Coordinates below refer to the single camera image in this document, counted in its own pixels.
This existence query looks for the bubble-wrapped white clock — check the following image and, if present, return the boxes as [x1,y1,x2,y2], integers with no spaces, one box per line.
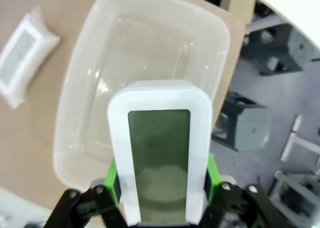
[0,7,61,109]

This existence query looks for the clear plastic storage container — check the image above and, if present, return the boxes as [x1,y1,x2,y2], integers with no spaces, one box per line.
[52,0,231,193]

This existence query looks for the white metal bracket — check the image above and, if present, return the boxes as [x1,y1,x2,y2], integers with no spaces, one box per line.
[279,114,320,164]

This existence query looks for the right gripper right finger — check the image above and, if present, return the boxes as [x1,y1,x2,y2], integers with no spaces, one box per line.
[197,153,278,228]

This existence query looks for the dark metal floor frame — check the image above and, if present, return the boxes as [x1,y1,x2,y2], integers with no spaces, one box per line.
[243,2,320,76]

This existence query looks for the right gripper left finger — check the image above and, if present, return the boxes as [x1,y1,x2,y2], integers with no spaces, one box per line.
[44,157,131,228]

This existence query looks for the white slotted base plate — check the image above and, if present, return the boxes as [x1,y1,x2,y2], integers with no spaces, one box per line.
[0,187,53,228]

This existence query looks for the white digital alarm clock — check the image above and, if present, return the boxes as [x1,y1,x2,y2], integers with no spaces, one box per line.
[107,79,213,226]

